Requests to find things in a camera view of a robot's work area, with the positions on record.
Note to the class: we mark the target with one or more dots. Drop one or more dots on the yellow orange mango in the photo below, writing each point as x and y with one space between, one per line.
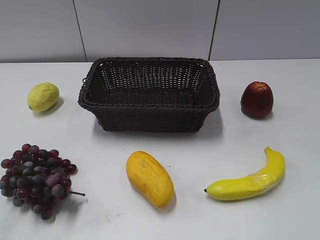
150 179

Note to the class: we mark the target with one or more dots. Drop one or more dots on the dark woven wicker basket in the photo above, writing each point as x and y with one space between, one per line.
150 94

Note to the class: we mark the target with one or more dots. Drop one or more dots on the dark red apple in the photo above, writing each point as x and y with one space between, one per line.
257 100

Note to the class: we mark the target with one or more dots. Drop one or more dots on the yellow lemon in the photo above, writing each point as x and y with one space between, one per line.
42 97

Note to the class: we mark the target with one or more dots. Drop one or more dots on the yellow banana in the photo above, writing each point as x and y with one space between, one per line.
252 185

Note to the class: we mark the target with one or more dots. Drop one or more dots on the purple grape bunch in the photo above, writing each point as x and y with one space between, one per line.
37 178

